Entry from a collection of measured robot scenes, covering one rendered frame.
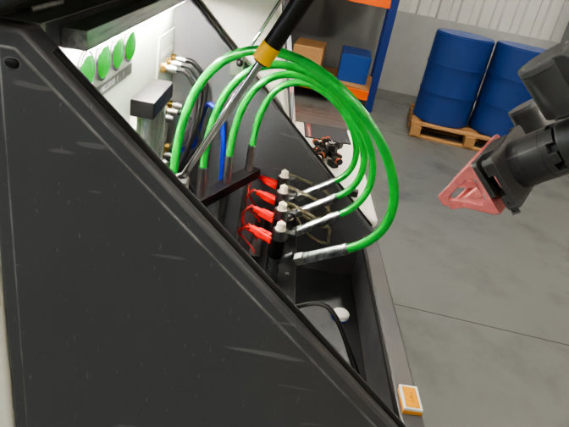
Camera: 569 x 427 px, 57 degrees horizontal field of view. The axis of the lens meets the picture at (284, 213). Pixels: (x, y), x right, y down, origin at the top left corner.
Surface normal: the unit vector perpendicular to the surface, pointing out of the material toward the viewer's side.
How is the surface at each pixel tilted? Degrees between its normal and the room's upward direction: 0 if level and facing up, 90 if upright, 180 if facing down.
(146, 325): 90
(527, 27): 90
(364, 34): 90
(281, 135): 90
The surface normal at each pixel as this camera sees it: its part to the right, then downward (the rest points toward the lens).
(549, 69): -0.33, 0.40
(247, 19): -0.03, 0.46
